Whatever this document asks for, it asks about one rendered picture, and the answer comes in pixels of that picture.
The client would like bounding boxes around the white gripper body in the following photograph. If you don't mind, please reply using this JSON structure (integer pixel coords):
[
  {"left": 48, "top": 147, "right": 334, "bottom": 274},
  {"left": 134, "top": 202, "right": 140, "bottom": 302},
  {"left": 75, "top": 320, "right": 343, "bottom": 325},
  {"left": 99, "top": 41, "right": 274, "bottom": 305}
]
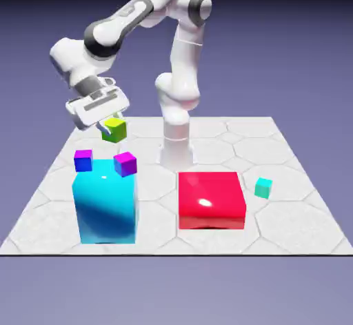
[{"left": 65, "top": 87, "right": 130, "bottom": 132}]

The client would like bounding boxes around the small yellow-green cube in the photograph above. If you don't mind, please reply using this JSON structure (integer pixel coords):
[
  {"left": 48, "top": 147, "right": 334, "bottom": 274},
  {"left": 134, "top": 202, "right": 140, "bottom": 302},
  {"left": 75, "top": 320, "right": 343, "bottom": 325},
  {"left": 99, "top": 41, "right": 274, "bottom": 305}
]
[{"left": 101, "top": 117, "right": 128, "bottom": 144}]

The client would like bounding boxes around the small purple cube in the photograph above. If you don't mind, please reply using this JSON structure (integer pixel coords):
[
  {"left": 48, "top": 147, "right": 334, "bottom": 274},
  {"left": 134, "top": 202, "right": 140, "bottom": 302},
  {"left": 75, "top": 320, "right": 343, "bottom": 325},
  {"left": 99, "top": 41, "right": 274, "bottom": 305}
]
[
  {"left": 113, "top": 151, "right": 138, "bottom": 179},
  {"left": 73, "top": 149, "right": 94, "bottom": 173}
]

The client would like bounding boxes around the small teal cube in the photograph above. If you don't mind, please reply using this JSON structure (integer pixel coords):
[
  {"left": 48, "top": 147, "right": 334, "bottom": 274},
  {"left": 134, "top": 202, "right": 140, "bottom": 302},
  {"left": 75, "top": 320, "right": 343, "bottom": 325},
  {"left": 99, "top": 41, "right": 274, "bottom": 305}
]
[{"left": 254, "top": 177, "right": 274, "bottom": 201}]

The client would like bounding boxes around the large cyan box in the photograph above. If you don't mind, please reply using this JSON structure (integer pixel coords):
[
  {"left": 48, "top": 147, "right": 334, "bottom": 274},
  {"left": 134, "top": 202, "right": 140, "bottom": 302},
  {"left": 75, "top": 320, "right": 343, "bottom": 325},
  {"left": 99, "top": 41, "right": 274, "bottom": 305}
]
[{"left": 72, "top": 159, "right": 138, "bottom": 245}]

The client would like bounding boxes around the large red box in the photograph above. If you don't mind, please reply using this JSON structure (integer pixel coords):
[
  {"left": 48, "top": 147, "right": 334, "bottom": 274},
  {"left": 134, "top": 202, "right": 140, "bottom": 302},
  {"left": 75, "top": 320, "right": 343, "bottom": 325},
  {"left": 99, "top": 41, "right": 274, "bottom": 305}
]
[{"left": 178, "top": 171, "right": 247, "bottom": 231}]

